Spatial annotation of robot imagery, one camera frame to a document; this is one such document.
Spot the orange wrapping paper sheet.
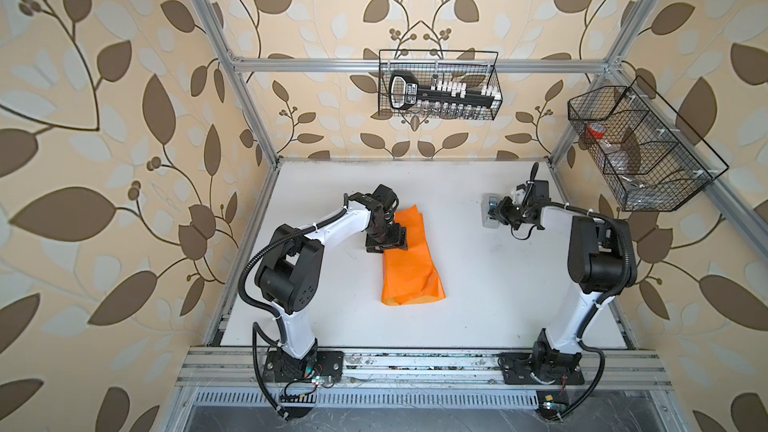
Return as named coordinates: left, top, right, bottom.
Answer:
left=381, top=206, right=446, bottom=307

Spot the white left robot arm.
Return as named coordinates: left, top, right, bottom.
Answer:
left=238, top=184, right=407, bottom=361

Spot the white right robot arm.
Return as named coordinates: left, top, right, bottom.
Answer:
left=482, top=179, right=638, bottom=384

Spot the grey tape dispenser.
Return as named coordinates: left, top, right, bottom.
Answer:
left=481, top=193, right=501, bottom=229

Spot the red capped clear bottle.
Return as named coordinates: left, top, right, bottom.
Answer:
left=586, top=123, right=637, bottom=187

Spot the black white tool in basket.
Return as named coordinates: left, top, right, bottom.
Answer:
left=384, top=71, right=502, bottom=114

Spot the black wire basket right wall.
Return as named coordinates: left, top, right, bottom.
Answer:
left=567, top=76, right=729, bottom=212

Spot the black wire basket wall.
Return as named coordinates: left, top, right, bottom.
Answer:
left=567, top=76, right=729, bottom=212
left=377, top=48, right=503, bottom=121

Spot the black wire basket back wall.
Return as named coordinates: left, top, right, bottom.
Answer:
left=377, top=48, right=503, bottom=121

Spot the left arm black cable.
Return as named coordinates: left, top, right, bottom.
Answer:
left=237, top=206, right=349, bottom=421

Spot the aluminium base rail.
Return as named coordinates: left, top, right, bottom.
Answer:
left=176, top=346, right=673, bottom=391

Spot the aluminium frame post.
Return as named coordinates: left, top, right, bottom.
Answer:
left=191, top=0, right=280, bottom=169

